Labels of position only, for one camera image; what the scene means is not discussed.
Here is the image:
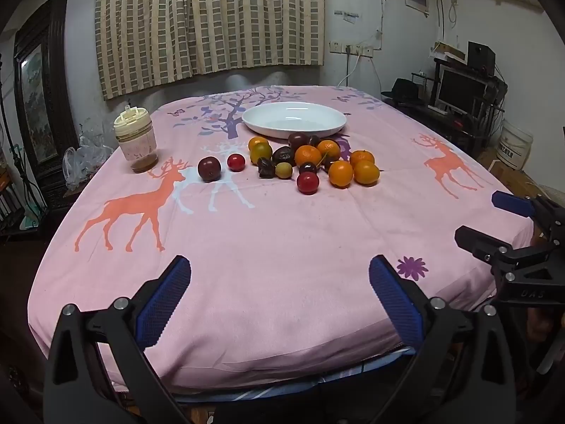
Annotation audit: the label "dark framed painting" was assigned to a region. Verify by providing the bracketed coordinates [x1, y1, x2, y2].
[12, 0, 80, 186]

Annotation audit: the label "black computer monitor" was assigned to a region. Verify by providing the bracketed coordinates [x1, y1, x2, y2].
[437, 67, 488, 113]

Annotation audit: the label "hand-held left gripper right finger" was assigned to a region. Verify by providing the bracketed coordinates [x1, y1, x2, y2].
[368, 255, 517, 424]

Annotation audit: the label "green yellow tomato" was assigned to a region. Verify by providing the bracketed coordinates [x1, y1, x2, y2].
[250, 142, 273, 165]

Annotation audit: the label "black hat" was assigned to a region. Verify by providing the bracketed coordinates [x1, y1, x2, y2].
[380, 78, 424, 104]

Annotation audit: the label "black speaker box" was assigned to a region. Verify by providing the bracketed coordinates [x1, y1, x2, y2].
[467, 41, 496, 73]

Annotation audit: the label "red round fruit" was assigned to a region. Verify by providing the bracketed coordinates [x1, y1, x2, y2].
[297, 171, 320, 195]

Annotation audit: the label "beige checked curtain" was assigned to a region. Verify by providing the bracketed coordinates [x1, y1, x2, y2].
[94, 0, 327, 101]

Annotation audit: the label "white wall outlets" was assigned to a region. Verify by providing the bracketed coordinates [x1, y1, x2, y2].
[329, 41, 374, 58]

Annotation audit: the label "clear plastic bag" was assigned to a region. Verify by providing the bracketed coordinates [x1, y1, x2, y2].
[63, 119, 116, 190]

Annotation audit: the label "black desk rack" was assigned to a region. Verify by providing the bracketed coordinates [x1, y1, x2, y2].
[384, 57, 506, 155]

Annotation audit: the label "pink deer print tablecloth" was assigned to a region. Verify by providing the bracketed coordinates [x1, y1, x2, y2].
[27, 85, 535, 394]

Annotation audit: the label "large dark purple plum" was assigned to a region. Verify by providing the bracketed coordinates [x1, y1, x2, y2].
[197, 156, 221, 183]

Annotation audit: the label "white oval plate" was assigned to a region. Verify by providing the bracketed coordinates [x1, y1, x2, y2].
[241, 101, 348, 139]

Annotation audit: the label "white bucket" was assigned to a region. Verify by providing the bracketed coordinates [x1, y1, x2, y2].
[496, 119, 535, 171]

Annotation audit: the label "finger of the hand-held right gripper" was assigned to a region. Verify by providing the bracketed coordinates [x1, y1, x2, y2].
[491, 190, 565, 248]
[454, 225, 515, 273]

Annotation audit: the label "clear cup with cream lid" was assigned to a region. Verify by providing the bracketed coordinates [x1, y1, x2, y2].
[114, 105, 158, 174]

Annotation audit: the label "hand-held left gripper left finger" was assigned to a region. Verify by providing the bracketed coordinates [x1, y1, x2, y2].
[43, 255, 192, 424]

